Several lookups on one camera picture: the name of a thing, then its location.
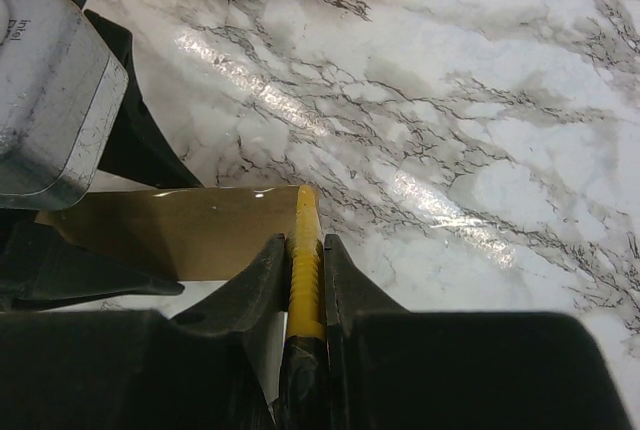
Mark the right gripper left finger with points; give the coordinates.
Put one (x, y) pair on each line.
(107, 369)

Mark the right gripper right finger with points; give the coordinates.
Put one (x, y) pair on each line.
(391, 368)

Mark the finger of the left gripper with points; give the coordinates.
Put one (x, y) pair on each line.
(41, 270)
(136, 148)

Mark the yellow utility knife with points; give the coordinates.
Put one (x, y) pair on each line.
(303, 401)

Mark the brown cardboard express box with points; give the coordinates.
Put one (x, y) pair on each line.
(199, 234)

